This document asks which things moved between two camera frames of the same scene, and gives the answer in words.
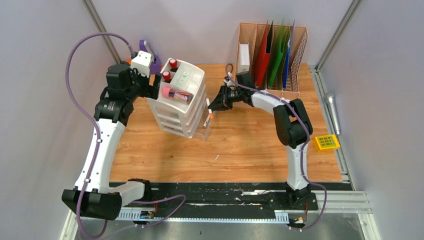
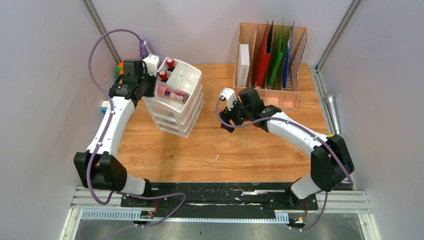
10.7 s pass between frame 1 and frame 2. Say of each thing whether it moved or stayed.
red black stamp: moved
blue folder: stayed
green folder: stayed
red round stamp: moved
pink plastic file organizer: stayed
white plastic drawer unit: moved
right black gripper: moved
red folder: stayed
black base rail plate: stayed
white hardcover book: stayed
